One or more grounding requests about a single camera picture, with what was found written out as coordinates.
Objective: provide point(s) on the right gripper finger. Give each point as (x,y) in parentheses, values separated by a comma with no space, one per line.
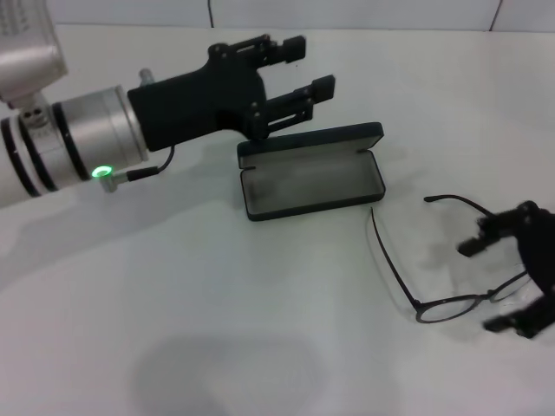
(531,323)
(498,225)

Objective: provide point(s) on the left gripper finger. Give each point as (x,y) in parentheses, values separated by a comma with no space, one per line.
(323,89)
(295,47)

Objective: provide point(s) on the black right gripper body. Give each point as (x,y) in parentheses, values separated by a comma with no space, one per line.
(539,242)

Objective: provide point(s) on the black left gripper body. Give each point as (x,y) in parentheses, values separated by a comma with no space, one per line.
(195,104)

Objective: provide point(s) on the black glasses case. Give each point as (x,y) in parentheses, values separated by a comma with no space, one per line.
(303,190)

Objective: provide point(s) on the black thin-framed glasses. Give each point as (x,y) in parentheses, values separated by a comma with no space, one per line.
(415,304)

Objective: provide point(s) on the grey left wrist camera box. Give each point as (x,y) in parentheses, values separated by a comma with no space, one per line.
(26,56)

